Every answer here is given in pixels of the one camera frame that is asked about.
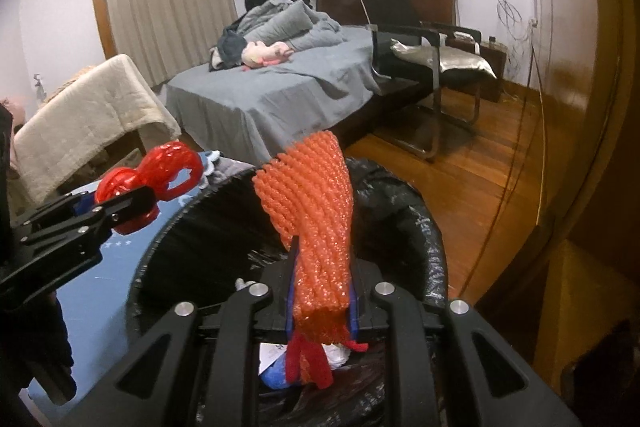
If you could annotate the silver cushion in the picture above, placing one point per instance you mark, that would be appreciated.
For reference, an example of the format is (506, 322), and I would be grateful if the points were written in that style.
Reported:
(450, 62)

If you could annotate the beige blanket-covered furniture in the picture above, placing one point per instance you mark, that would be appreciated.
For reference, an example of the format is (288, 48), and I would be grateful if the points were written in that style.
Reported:
(90, 117)

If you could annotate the blue printed tablecloth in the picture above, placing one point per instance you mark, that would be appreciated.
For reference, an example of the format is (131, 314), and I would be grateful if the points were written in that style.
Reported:
(110, 307)

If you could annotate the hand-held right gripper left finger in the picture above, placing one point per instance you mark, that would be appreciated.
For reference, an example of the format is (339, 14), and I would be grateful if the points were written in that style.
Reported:
(280, 307)

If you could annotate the bed with grey sheet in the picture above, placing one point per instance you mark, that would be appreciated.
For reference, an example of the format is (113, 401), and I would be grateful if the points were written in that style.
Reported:
(260, 97)

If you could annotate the blue plastic bag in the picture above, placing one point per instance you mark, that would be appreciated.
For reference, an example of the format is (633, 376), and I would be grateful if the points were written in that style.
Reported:
(275, 377)

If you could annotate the dark wooden headboard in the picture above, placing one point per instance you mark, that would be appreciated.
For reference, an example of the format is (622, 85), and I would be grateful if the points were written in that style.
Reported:
(435, 2)

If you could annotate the wooden wardrobe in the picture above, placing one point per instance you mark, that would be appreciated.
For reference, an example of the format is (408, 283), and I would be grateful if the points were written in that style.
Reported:
(575, 57)

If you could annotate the pink plush toy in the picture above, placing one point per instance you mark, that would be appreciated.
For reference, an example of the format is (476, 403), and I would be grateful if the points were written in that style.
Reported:
(260, 52)

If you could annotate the black cantilever chair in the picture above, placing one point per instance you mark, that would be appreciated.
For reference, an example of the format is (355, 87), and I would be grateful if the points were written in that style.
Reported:
(390, 2)

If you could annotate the wooden window frame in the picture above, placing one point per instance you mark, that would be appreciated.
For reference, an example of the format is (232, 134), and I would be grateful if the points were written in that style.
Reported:
(100, 7)

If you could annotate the black bin with black bag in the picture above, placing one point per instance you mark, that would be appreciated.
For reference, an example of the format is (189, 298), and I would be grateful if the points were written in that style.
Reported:
(210, 237)

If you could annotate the grey duvet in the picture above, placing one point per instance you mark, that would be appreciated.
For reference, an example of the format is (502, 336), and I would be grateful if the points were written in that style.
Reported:
(285, 24)

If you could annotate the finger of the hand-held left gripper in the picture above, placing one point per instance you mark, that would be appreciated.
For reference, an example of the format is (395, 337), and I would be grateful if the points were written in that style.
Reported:
(125, 206)
(82, 203)

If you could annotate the dark clothes pile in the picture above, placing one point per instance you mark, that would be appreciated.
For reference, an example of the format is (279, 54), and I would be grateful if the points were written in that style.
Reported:
(230, 49)

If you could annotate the dark wooden nightstand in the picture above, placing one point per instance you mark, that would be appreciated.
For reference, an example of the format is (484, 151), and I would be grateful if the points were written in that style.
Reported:
(492, 72)

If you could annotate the grey quilted cloth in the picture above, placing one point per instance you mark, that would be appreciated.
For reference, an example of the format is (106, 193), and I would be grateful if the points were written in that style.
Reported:
(230, 167)

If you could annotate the orange foam fruit net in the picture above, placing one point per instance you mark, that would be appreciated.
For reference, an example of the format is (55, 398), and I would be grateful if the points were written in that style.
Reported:
(310, 217)

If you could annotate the pink jacket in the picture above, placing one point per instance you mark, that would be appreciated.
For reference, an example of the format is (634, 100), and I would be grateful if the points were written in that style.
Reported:
(17, 107)

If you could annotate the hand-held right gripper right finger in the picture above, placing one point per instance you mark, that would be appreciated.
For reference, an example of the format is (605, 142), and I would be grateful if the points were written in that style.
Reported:
(365, 307)

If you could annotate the white tissue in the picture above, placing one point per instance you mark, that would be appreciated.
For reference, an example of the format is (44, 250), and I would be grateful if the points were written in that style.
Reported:
(272, 352)

